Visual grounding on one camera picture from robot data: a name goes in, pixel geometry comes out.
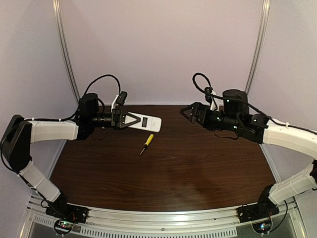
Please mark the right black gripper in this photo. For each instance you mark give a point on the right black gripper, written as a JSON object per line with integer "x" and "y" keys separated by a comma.
{"x": 198, "y": 114}

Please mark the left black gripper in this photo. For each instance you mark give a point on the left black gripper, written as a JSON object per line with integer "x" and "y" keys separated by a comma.
{"x": 116, "y": 119}

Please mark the white remote control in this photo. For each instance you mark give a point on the white remote control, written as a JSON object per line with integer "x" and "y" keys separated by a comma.
{"x": 147, "y": 123}

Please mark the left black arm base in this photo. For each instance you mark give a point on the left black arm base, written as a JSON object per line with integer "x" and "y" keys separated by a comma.
{"x": 60, "y": 208}

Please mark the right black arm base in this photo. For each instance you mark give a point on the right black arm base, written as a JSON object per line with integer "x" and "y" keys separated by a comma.
{"x": 264, "y": 208}

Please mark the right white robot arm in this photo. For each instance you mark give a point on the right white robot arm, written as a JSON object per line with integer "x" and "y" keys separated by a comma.
{"x": 261, "y": 129}

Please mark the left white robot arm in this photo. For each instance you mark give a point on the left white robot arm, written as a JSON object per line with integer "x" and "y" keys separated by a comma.
{"x": 21, "y": 132}

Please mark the left circuit board with leds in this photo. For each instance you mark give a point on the left circuit board with leds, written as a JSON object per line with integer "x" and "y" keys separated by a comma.
{"x": 63, "y": 227}

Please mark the circuit board with leds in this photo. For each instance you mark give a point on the circuit board with leds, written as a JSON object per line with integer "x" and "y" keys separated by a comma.
{"x": 262, "y": 227}
{"x": 63, "y": 227}

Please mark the right circuit board with leds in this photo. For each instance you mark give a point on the right circuit board with leds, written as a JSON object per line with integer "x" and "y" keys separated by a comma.
{"x": 262, "y": 227}

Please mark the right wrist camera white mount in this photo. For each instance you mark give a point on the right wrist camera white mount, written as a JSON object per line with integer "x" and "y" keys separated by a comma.
{"x": 209, "y": 97}

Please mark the yellow handled screwdriver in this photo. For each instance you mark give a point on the yellow handled screwdriver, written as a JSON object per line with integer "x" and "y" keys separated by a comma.
{"x": 147, "y": 143}

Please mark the aluminium front rail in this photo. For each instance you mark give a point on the aluminium front rail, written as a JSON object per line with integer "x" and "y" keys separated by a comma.
{"x": 214, "y": 223}

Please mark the right aluminium corner post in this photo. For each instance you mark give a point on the right aluminium corner post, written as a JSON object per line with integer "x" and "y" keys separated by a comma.
{"x": 260, "y": 38}

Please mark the aluminium corner post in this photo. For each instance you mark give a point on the aluminium corner post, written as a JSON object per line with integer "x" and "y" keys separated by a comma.
{"x": 260, "y": 38}
{"x": 64, "y": 49}

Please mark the left aluminium corner post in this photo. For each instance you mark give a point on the left aluminium corner post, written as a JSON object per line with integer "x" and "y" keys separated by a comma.
{"x": 64, "y": 49}

